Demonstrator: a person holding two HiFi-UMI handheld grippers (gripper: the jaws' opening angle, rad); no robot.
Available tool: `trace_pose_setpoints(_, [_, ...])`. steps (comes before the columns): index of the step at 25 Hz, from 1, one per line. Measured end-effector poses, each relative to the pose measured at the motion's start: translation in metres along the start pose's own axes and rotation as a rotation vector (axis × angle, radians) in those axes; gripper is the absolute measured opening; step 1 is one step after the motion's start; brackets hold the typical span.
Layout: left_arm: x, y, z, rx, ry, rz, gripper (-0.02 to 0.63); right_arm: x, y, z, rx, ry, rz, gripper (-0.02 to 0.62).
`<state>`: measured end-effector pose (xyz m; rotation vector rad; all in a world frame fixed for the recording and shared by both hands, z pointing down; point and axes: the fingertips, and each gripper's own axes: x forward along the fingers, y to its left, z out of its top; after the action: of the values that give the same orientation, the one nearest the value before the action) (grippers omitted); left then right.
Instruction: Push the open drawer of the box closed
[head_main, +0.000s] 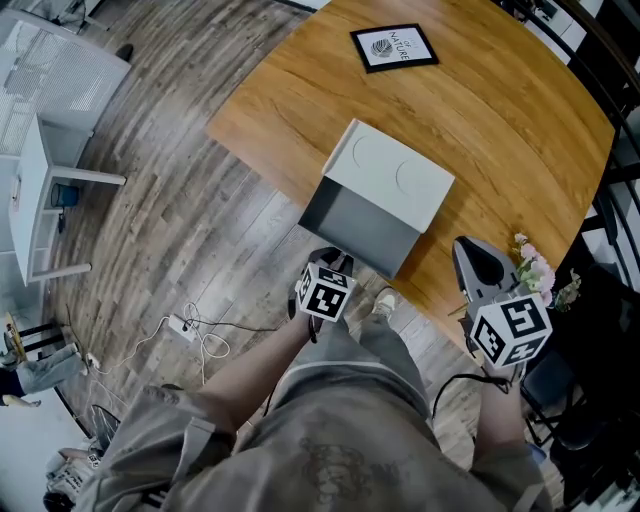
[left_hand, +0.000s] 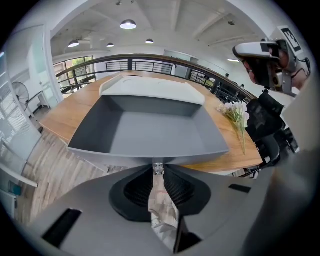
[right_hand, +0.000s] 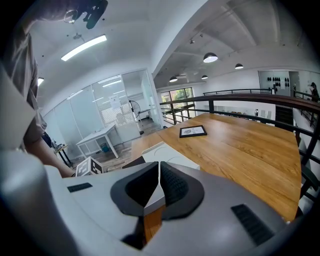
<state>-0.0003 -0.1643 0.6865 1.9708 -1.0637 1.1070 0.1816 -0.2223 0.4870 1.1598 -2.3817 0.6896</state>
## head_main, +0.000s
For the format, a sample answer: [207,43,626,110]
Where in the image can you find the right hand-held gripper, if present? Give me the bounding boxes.
[452,235,554,371]

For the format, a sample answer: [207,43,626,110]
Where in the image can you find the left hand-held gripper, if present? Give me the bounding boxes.
[294,246,359,324]

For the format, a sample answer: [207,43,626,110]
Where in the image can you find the person's right forearm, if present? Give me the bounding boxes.
[472,363,527,462]

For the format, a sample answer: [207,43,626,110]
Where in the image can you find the person's left forearm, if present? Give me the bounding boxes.
[197,312,315,437]

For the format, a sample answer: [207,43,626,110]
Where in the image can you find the pink flower bouquet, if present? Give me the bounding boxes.
[447,232,557,318]

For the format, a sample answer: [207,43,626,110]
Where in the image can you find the person's right shoe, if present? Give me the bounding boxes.
[372,287,399,319]

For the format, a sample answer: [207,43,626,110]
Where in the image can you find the grey shorts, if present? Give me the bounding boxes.
[343,314,432,422]

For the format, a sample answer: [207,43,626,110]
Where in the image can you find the small white flower bunch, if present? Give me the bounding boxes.
[552,268,584,314]

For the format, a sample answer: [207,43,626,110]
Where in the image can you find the wooden table white legs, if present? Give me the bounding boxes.
[205,0,616,351]

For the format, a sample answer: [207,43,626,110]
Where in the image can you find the white power strip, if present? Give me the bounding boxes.
[167,313,198,344]

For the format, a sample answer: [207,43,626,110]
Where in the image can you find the grey printed t-shirt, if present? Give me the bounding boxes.
[74,363,557,512]

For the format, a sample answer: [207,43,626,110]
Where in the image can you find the black railing wooden handrail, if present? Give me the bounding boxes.
[492,0,640,294]

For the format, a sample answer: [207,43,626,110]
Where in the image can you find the blue waste bin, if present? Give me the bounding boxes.
[49,182,81,209]

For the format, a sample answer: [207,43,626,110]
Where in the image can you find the white desk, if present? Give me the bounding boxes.
[7,113,128,287]

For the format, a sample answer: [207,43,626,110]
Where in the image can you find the yellow round stool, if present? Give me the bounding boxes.
[0,311,67,364]

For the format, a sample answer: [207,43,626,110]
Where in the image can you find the white printed bag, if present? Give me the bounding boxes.
[44,446,103,502]

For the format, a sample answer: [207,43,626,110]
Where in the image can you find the white perforated partition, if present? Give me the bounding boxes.
[0,8,133,157]

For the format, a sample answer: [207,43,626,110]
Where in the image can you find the black floor cable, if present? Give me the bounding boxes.
[181,301,292,347]

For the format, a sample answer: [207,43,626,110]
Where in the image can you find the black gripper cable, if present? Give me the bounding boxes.
[431,372,514,422]

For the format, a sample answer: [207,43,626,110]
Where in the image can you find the white cable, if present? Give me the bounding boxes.
[88,314,232,387]

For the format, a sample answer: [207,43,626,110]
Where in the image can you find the black picture frame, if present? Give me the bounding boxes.
[349,23,440,75]

